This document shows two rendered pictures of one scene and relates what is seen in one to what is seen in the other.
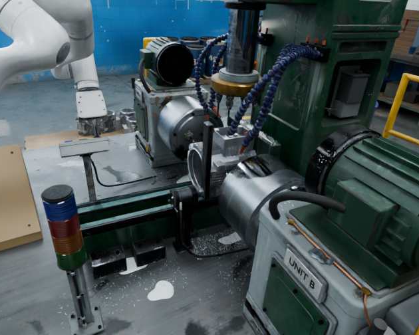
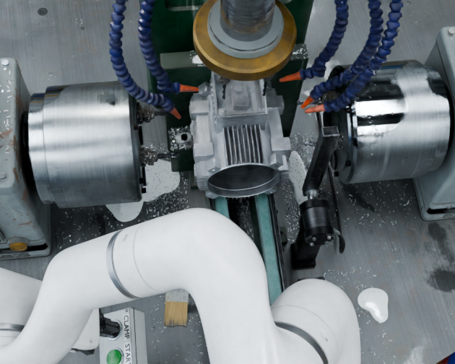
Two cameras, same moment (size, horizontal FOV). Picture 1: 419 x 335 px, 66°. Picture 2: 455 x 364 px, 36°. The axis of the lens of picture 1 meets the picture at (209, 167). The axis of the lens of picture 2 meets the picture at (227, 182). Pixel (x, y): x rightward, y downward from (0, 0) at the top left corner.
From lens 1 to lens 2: 129 cm
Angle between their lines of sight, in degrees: 57
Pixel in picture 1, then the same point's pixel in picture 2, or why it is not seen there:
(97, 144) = (138, 331)
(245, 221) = (427, 164)
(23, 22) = (342, 342)
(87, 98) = not seen: hidden behind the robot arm
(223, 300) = (404, 235)
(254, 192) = (419, 135)
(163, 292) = (378, 301)
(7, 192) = not seen: outside the picture
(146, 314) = (405, 328)
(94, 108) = not seen: hidden behind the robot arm
